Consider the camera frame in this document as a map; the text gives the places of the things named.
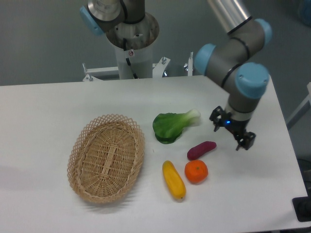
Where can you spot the black device at table edge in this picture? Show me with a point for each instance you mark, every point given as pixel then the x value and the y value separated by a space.
pixel 302 207

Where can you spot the purple sweet potato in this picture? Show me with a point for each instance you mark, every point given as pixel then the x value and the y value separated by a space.
pixel 201 149

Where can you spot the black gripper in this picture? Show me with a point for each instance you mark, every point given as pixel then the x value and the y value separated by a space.
pixel 220 119

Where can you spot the oval wicker basket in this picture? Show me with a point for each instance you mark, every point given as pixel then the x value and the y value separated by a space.
pixel 106 159

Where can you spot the white metal mounting frame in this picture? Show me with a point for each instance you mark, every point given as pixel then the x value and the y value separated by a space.
pixel 128 69

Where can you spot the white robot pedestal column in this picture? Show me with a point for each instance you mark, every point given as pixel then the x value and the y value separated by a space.
pixel 134 41

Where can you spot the green bok choy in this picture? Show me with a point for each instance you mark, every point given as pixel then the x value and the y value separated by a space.
pixel 168 127

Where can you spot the yellow banana-like fruit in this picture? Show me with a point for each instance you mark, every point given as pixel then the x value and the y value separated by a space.
pixel 173 181

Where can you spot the white table leg bracket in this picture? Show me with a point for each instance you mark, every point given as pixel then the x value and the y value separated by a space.
pixel 300 110

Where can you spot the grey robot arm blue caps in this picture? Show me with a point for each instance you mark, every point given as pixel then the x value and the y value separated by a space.
pixel 228 66

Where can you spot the orange tangerine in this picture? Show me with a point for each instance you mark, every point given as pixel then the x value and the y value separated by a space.
pixel 196 171

